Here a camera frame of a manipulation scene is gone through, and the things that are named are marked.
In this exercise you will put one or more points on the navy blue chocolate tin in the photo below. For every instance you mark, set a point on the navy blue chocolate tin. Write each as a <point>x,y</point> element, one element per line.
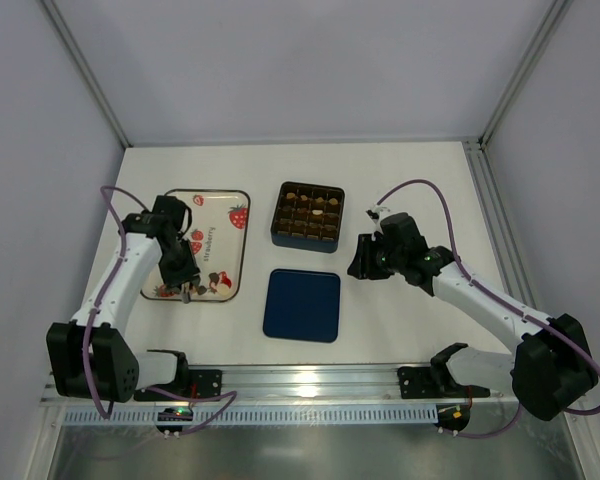
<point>308,217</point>

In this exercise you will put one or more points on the left controller board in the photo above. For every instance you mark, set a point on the left controller board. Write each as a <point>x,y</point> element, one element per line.
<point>173,421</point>

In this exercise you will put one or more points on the right aluminium frame post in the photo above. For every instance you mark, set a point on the right aluminium frame post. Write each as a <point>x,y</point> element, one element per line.
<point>531,56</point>

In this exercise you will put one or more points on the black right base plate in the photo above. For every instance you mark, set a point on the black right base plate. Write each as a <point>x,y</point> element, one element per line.
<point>427,382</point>

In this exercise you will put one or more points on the silver metal tongs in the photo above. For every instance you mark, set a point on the silver metal tongs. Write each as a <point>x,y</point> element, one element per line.
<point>186,295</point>

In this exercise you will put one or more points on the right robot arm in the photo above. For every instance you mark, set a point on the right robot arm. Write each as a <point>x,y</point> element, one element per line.
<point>547,365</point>

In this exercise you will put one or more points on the aluminium frame post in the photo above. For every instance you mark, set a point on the aluminium frame post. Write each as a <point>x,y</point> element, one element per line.
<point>69,43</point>
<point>531,56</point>

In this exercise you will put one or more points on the right controller board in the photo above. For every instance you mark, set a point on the right controller board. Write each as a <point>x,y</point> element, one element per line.
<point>452,418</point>

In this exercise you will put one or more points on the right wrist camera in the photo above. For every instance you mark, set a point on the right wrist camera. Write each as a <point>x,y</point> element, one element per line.
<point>377,212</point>

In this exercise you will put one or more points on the controller board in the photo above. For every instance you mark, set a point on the controller board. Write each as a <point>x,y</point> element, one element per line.
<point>173,421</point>
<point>452,418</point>

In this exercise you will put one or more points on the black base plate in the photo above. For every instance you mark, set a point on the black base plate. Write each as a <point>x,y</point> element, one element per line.
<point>427,382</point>
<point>195,384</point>

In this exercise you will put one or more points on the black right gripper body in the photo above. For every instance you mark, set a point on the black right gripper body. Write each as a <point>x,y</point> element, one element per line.
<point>374,260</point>

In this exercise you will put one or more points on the slotted grey cable duct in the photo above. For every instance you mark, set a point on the slotted grey cable duct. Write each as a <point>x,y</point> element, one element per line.
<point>265,415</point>

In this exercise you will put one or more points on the navy blue tin lid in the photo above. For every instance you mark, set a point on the navy blue tin lid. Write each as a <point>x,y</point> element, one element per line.
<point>302,306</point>

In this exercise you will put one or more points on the white strawberry print tray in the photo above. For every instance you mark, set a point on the white strawberry print tray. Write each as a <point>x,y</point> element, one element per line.
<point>214,222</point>

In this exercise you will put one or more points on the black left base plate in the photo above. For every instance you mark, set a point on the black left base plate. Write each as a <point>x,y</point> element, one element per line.
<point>195,384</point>

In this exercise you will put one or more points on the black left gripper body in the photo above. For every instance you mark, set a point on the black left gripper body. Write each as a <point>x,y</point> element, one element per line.
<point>178,265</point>

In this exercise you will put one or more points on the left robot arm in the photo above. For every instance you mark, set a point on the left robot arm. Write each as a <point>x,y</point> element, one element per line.
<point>89,355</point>

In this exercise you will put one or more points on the left aluminium frame post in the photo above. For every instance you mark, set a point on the left aluminium frame post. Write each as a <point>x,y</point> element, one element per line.
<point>69,43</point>

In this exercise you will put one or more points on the aluminium mounting rail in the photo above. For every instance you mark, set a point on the aluminium mounting rail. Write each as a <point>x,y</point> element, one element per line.
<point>304,382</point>

